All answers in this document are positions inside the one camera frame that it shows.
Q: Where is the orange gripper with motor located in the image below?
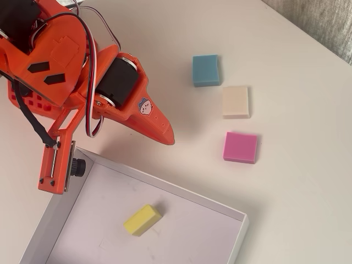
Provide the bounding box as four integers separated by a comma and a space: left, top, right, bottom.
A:
92, 45, 175, 146

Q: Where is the yellow foam cuboid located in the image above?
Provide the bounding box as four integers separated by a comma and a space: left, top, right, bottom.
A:
123, 203, 163, 238

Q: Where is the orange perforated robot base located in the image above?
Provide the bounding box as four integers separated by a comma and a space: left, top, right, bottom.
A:
7, 80, 63, 120

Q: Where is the blue foam cuboid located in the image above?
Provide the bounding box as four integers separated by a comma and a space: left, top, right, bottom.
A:
191, 54, 223, 89

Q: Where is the beige foam cuboid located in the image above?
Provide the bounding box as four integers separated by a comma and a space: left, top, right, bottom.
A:
221, 85, 252, 120

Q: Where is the pink foam cuboid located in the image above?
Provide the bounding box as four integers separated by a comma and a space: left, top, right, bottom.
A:
222, 131, 259, 165

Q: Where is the white shallow cardboard bin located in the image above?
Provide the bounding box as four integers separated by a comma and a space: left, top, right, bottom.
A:
18, 147, 250, 264

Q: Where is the cartoon animal sticker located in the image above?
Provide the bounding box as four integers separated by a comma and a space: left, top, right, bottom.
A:
137, 97, 155, 116

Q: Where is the grey metal plate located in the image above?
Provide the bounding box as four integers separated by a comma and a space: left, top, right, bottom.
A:
58, 0, 84, 10

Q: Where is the grey woven carpet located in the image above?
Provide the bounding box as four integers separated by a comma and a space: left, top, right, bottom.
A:
260, 0, 352, 66

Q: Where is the red white black servo cable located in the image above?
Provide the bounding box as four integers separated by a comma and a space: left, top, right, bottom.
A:
53, 12, 106, 139

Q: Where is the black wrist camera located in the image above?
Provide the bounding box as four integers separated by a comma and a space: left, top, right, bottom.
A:
64, 140, 87, 193

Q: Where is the thin grey cable loop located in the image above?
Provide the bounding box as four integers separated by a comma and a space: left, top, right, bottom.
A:
79, 5, 122, 53

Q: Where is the orange camera mount bracket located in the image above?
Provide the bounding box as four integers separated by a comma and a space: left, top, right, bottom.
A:
37, 103, 86, 196

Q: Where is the black sleeved camera cable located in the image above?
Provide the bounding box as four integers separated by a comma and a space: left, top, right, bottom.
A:
12, 79, 57, 150

